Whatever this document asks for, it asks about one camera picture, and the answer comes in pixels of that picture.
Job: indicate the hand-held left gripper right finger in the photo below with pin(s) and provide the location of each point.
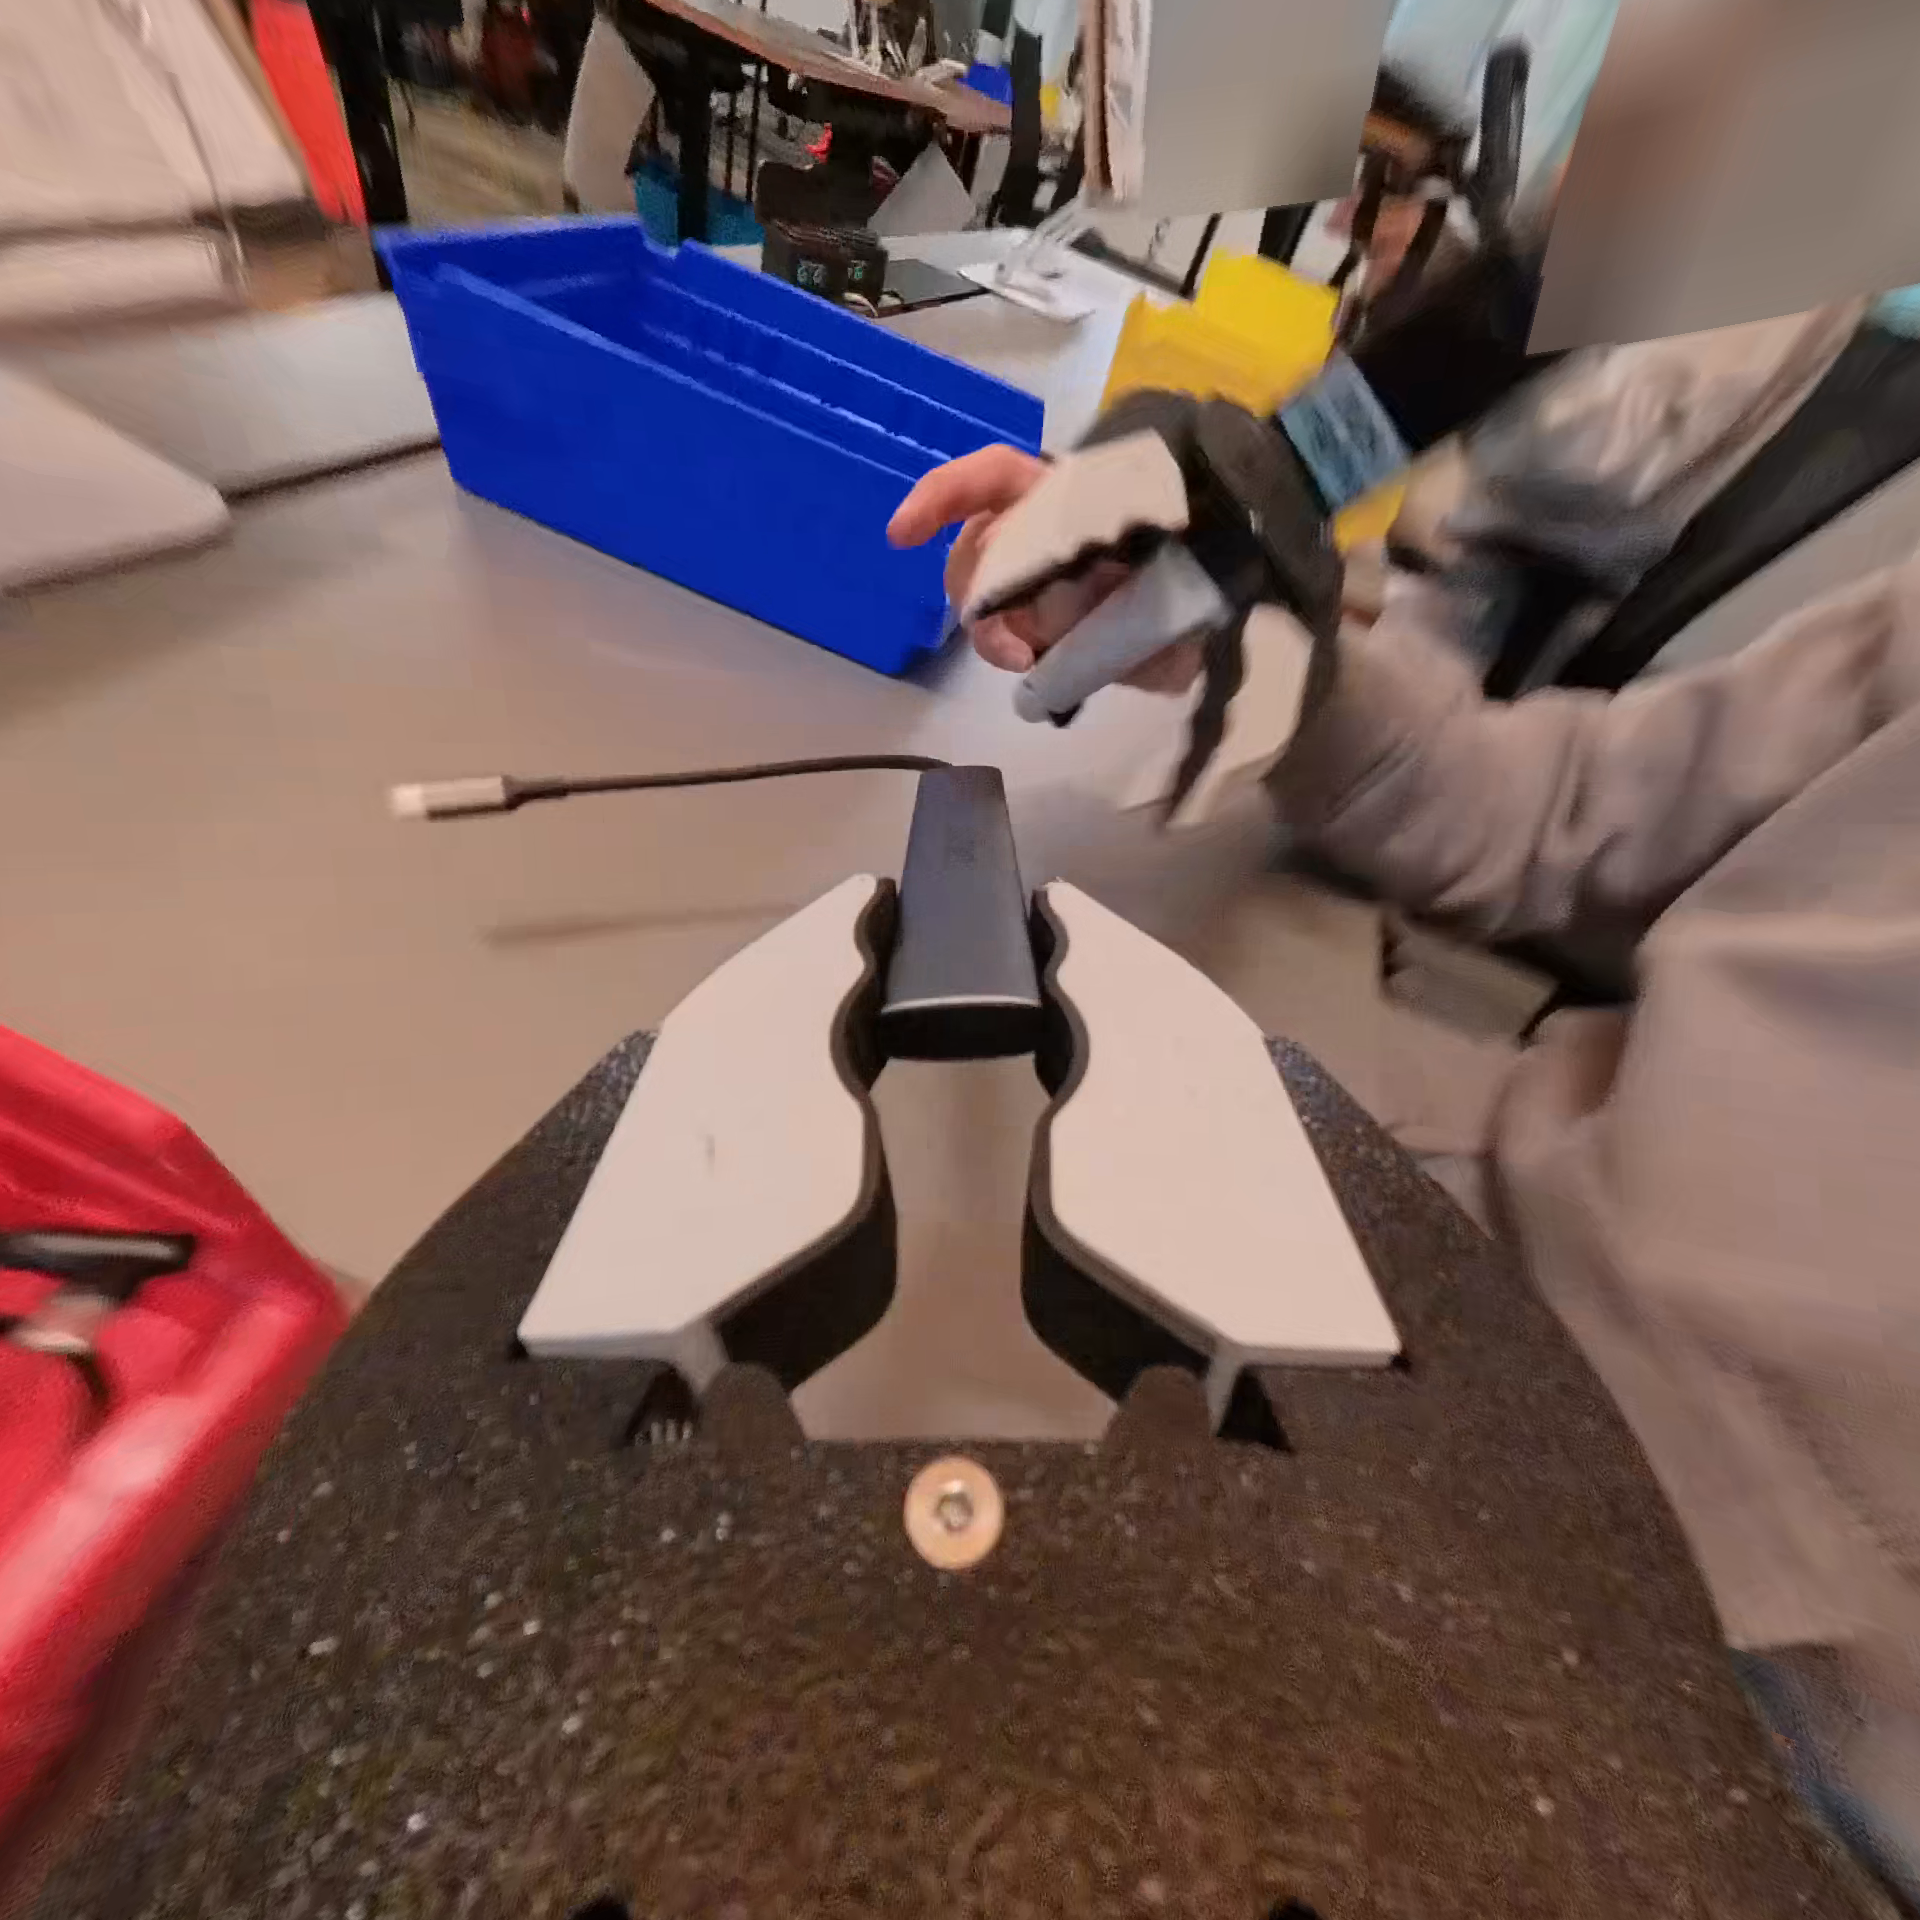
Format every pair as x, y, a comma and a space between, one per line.
1201, 1155

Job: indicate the person's right hand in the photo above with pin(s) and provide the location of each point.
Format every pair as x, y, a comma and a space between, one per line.
967, 488

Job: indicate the yellow plastic bin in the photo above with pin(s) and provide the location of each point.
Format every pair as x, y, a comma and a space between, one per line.
1231, 330

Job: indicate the blue plastic bin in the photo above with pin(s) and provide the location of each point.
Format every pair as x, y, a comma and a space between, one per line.
674, 450

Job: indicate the red plastic bin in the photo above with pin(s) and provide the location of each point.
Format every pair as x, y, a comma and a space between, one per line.
135, 1499

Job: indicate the red panel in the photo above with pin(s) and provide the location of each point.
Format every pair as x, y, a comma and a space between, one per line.
306, 105

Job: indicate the white paper sheet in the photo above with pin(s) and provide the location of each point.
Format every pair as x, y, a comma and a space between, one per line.
1035, 283

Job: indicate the black tablet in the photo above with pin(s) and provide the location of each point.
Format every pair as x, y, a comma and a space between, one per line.
930, 283

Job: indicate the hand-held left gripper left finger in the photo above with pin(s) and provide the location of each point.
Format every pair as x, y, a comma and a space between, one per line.
705, 1155

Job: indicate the black device with green digits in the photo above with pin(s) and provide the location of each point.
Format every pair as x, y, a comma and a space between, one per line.
819, 255

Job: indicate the dark grey USB hub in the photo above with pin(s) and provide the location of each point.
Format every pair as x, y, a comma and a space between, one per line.
960, 914

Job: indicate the person's grey clothing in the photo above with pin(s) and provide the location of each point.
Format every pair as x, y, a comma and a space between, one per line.
1724, 1276

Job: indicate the person's right forearm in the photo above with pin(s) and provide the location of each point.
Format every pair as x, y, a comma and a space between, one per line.
1576, 721

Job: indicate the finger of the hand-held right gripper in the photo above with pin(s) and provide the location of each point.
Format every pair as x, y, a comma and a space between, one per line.
1080, 509
1125, 629

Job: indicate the beige desk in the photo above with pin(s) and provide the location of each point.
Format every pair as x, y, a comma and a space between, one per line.
376, 975

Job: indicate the wooden background table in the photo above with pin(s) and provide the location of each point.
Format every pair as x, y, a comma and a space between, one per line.
840, 59

